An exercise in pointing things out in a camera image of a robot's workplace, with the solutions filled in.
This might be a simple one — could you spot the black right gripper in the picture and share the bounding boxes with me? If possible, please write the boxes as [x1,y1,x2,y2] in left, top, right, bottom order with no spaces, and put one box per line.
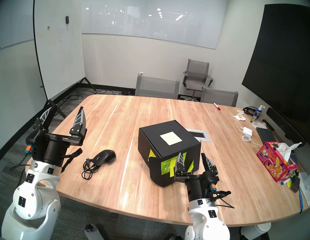
[170,150,222,205]

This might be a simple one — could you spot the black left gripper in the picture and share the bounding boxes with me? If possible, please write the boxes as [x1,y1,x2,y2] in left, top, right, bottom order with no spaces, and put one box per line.
[29,101,90,169]

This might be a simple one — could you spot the black computer mouse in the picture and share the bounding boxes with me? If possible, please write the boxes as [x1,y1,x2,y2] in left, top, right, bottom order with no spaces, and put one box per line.
[92,148,117,168]

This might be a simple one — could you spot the black cardboard box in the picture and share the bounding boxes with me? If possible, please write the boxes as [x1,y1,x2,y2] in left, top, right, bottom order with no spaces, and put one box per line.
[133,116,204,191]

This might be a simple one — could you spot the colourful floral tissue box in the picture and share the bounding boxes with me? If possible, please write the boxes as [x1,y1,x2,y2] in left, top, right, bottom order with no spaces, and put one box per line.
[254,137,302,184]

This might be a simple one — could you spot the silver table power grommet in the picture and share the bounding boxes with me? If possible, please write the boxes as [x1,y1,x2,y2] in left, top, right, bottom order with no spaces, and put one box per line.
[184,128,212,142]

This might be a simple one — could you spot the crumpled white tissue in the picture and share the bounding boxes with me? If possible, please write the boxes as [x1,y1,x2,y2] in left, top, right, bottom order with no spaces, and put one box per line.
[251,121,268,130]
[233,110,247,122]

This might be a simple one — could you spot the mobile whiteboard on stand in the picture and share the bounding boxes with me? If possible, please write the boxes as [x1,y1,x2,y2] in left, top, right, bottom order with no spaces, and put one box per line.
[20,0,107,123]

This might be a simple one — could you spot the grey mesh office chair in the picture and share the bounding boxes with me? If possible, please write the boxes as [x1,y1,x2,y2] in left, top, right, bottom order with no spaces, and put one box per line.
[200,87,239,107]
[134,73,181,101]

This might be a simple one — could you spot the black keyboard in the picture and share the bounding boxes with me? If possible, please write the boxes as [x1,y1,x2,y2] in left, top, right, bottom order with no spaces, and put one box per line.
[254,127,279,145]

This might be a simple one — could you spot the whiteboard cleaner spray bottle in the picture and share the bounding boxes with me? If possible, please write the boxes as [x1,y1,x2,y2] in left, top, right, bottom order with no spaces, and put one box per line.
[250,104,266,124]

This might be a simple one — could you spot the grey office chair with armrests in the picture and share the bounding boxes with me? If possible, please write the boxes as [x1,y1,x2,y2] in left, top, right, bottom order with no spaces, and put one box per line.
[180,58,216,104]

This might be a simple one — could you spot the black video conference bar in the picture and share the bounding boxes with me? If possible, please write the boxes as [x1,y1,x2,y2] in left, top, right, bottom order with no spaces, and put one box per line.
[263,107,310,148]

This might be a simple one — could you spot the dark whiteboard eraser block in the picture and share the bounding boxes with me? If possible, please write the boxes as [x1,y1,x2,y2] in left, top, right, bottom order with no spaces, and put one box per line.
[291,175,301,193]

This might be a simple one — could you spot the blue pen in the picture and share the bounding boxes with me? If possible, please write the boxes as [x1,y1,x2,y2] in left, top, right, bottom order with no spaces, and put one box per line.
[297,188,306,210]

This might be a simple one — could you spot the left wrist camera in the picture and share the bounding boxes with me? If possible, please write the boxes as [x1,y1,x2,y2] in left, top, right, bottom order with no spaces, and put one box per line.
[25,128,43,156]

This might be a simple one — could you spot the black floor cables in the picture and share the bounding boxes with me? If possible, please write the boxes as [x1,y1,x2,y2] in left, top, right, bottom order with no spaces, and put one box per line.
[67,82,135,110]

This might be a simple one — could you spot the black mouse USB cable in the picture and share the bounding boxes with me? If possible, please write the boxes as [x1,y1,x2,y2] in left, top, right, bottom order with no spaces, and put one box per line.
[81,155,102,182]

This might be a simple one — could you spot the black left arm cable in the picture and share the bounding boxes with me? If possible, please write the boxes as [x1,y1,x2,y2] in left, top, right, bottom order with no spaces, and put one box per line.
[10,153,33,174]

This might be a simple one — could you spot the white power adapter with cable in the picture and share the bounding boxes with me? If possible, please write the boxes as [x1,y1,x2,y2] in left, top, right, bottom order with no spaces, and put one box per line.
[235,126,265,147]

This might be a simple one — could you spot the coiled black cable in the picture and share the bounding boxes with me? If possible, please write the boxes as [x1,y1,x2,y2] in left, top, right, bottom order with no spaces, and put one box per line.
[242,105,258,117]

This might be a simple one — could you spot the wall whiteboard with writing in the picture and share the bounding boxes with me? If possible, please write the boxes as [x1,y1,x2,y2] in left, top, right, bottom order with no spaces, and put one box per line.
[0,0,72,67]

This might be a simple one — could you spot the glass wall whiteboard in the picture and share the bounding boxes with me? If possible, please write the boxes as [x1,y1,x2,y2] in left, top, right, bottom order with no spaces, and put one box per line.
[68,0,229,51]

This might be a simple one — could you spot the large black wall display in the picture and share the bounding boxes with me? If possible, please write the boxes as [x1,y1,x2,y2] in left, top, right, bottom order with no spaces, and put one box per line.
[235,0,310,150]

